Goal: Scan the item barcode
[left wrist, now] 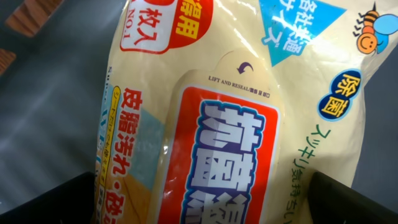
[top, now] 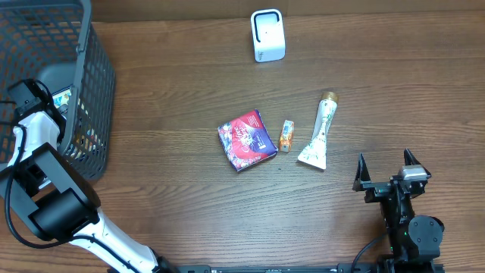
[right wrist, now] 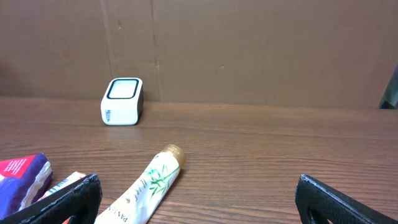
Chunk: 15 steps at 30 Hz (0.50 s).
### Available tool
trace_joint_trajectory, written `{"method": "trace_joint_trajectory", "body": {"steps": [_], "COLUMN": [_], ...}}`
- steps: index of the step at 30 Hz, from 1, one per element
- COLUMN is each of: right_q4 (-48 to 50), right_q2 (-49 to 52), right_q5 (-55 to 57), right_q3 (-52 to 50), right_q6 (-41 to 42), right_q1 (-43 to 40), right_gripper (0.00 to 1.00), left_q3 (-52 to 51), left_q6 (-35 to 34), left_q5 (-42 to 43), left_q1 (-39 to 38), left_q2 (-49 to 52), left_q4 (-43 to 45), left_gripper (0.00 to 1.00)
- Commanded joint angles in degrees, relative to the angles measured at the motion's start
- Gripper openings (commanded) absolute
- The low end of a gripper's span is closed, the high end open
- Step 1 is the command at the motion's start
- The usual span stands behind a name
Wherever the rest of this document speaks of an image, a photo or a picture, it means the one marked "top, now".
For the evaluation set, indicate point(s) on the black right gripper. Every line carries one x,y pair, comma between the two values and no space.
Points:
376,189

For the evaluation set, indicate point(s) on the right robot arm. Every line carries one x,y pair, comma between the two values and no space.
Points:
414,239

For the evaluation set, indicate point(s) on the white orange snack bag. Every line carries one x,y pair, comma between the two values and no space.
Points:
61,99

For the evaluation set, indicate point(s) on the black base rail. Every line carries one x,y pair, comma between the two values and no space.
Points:
340,268

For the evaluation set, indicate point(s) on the red purple snack packet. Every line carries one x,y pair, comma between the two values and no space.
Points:
245,141

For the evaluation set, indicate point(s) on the small orange candy pack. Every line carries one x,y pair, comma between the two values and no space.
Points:
286,136

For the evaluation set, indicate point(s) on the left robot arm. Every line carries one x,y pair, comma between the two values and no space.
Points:
47,202

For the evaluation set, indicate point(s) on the white barcode scanner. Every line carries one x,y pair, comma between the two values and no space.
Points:
268,35

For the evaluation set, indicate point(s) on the grey plastic mesh basket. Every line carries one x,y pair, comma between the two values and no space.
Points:
56,43

